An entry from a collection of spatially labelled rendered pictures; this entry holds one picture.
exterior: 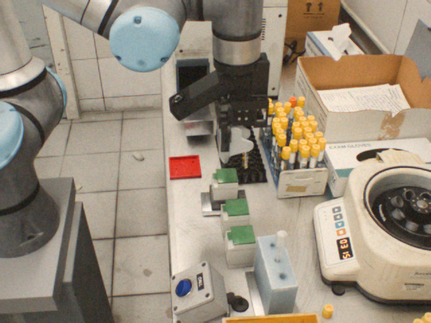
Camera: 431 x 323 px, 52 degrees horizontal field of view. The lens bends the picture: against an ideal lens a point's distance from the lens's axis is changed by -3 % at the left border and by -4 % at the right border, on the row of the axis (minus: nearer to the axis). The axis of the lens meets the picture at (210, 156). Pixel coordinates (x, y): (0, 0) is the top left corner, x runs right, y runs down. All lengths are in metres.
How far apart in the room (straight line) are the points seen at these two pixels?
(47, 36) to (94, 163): 0.71
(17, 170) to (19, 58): 0.19
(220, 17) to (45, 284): 0.50
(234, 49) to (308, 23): 0.92
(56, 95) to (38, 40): 1.72
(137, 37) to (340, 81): 0.77
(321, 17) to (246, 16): 0.94
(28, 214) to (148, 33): 0.41
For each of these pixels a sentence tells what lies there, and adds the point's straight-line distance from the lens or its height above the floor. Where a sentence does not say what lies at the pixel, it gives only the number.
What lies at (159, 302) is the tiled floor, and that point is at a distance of 1.83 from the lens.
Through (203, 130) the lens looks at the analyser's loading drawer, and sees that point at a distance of 1.06.
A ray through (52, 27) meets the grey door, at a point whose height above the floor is 0.58.
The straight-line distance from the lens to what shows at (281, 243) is 0.67.
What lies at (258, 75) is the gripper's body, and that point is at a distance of 0.73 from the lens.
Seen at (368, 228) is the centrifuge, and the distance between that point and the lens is 0.77.
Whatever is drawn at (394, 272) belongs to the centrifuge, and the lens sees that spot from 0.76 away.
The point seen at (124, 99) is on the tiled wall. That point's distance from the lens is 2.77.
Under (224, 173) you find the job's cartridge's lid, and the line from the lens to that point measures 0.87.
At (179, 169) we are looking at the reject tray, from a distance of 1.00.
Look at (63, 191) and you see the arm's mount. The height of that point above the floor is 0.91.
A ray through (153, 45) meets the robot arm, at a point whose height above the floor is 1.31.
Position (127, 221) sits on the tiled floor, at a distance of 2.10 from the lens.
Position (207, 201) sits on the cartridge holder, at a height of 0.89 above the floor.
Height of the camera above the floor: 1.53
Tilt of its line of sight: 40 degrees down
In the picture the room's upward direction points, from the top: straight up
